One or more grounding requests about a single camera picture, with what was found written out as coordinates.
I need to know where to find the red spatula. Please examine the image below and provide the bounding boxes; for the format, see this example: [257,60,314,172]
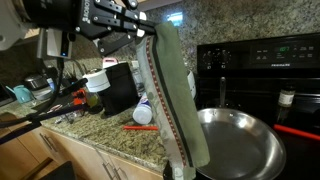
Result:
[122,124,160,131]

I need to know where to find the pink lidded container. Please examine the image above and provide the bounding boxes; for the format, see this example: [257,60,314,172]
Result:
[101,57,119,70]

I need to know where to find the small spice jar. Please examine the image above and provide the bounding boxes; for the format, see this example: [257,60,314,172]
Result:
[277,87,296,108]

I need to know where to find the silver sink faucet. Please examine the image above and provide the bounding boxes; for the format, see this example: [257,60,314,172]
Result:
[70,59,86,80]

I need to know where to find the black counter mat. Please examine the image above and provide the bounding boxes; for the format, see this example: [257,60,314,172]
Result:
[31,94,74,114]

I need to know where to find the black electric stove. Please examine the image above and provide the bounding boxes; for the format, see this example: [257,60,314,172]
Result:
[163,32,320,180]

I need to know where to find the white Lysol wipes canister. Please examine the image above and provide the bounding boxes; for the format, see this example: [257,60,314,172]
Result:
[132,93,154,125]

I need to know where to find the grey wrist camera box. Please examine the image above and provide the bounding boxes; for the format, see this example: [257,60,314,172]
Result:
[35,28,74,60]

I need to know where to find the red utensil handle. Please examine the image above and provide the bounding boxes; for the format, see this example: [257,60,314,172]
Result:
[273,123,320,141]

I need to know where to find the silver cooking pot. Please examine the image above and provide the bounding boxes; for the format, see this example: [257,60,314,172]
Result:
[23,73,50,92]

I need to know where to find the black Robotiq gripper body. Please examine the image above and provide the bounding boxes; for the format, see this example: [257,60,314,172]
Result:
[20,0,102,39]

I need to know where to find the wooden upper cabinets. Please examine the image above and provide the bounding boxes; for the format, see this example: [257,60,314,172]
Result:
[139,0,183,12]

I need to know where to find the silver frying pan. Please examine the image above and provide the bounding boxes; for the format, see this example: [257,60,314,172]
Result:
[194,77,287,180]

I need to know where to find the green glass jar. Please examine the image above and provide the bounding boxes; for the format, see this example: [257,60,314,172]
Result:
[84,92,101,108]

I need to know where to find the wooden cabinets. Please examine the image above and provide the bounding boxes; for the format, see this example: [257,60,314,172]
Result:
[139,0,183,12]
[0,111,164,180]

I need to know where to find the clear plastic bottle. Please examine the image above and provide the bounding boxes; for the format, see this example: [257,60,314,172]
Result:
[129,59,146,95]

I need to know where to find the black cable bundle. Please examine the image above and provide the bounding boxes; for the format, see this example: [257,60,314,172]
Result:
[0,31,68,129]

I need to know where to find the black bar camera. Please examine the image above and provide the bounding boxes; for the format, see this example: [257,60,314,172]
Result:
[59,77,89,98]

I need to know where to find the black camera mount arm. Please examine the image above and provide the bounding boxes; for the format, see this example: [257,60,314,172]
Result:
[0,103,88,146]

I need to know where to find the black coffee machine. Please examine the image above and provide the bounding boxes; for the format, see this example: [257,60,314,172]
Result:
[98,62,140,117]

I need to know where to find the green patterned kitchen towel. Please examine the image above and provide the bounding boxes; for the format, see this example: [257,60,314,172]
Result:
[134,20,211,180]

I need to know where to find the white round container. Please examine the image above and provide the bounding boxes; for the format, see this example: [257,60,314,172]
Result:
[82,68,111,94]

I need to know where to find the orange small object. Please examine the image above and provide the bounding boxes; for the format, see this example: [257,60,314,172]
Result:
[71,88,88,107]

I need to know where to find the wooden lower cabinets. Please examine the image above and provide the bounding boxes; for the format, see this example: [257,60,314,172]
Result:
[0,111,164,180]

